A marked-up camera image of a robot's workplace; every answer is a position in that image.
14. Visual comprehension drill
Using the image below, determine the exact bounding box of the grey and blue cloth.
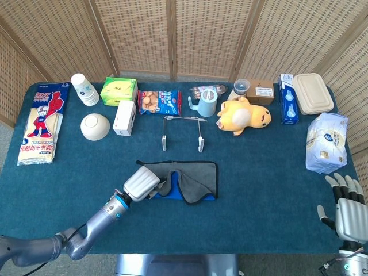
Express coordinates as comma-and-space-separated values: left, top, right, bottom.
135, 160, 219, 205

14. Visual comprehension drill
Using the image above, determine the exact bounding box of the green tissue box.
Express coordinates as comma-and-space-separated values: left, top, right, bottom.
99, 76, 139, 107

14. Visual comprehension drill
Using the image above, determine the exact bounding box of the clear lidded jar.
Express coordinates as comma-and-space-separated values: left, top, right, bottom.
227, 79, 250, 101

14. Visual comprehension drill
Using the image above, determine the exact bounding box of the white tissue paper pack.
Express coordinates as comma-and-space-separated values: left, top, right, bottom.
305, 112, 349, 174

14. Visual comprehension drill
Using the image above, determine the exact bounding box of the wooden rattan folding screen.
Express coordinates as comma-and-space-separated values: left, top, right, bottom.
0, 0, 368, 179

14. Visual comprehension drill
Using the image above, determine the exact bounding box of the beige lidded food container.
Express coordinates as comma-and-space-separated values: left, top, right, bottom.
292, 72, 335, 116

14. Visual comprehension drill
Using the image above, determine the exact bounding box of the yellow plush toy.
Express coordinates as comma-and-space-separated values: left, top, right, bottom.
216, 97, 272, 136

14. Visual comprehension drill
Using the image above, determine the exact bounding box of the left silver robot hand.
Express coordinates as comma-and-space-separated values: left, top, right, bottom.
122, 166, 170, 202

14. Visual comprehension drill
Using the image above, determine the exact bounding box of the rubber gloves package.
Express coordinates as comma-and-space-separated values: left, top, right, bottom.
16, 82, 71, 167

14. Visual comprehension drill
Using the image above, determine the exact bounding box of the blue carpet table mat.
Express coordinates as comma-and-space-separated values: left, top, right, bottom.
0, 82, 368, 255

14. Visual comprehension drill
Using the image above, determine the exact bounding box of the blue and white carton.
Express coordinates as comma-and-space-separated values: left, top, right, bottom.
277, 74, 300, 125

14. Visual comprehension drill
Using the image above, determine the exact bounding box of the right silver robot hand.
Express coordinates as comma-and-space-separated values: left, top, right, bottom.
317, 172, 368, 244

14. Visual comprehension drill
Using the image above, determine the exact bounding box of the metal wire stand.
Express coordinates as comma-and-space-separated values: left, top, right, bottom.
160, 116, 208, 152

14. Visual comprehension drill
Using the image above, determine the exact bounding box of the blue biscuit bag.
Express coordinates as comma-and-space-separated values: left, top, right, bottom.
137, 89, 183, 116

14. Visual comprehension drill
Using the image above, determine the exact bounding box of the stack of paper cups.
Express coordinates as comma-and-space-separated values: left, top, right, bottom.
70, 73, 101, 107

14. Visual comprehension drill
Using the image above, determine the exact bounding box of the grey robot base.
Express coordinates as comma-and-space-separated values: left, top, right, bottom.
114, 254, 240, 276

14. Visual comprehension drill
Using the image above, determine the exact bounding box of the small white carton box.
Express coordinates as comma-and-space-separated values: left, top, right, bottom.
112, 100, 137, 136

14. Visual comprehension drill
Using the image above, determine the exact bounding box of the clear snack packet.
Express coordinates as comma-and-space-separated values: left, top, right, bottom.
189, 83, 228, 100

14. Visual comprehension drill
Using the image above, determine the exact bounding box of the brown cardboard box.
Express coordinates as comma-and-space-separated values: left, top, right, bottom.
246, 79, 275, 105

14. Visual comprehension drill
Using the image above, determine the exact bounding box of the light blue mug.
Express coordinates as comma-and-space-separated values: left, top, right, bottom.
187, 88, 219, 118

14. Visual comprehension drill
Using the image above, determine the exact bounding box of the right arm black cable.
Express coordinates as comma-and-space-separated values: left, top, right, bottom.
317, 247, 366, 274

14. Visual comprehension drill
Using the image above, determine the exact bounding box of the beige upturned bowl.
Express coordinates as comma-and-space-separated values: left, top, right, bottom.
80, 113, 111, 141

